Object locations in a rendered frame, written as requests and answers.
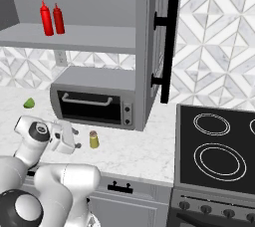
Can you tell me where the black oven door handle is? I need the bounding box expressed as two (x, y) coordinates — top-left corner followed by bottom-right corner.
(174, 212), (255, 227)

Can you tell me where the grey base cupboard door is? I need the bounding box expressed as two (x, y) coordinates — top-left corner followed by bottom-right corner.
(87, 194), (171, 227)

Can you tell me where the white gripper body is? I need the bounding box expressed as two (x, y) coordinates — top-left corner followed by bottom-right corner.
(58, 119), (77, 155)

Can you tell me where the grey wall cabinet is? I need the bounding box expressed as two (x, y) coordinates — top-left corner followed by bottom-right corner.
(0, 0), (157, 132)

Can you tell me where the black cabinet door handle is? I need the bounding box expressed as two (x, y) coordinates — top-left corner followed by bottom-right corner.
(150, 0), (180, 105)

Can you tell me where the grey drawer front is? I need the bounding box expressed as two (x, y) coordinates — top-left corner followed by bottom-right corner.
(89, 171), (173, 205)

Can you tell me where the black and grey stove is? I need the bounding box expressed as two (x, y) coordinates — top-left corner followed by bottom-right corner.
(166, 103), (255, 227)

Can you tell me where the green lime wedge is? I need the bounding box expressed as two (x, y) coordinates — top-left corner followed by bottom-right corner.
(22, 97), (37, 110)

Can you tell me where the grey toaster oven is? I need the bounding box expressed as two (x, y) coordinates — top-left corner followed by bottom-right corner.
(49, 65), (137, 131)

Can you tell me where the silver toaster oven handle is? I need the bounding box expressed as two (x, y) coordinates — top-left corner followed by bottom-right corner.
(61, 92), (115, 108)

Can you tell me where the white wall outlet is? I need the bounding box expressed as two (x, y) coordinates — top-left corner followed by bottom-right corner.
(55, 49), (69, 68)

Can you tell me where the black drawer handle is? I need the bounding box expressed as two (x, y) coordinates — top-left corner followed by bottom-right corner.
(107, 179), (134, 195)

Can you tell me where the red condiment bottle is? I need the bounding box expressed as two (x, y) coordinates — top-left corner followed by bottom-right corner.
(52, 2), (66, 36)
(39, 0), (55, 37)

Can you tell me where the yellow shaker with brown cap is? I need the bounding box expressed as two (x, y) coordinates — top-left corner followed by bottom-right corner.
(88, 129), (101, 149)

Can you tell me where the black stove knob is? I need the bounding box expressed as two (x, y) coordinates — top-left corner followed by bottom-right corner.
(222, 207), (236, 220)
(178, 200), (191, 212)
(245, 212), (255, 224)
(199, 203), (213, 216)

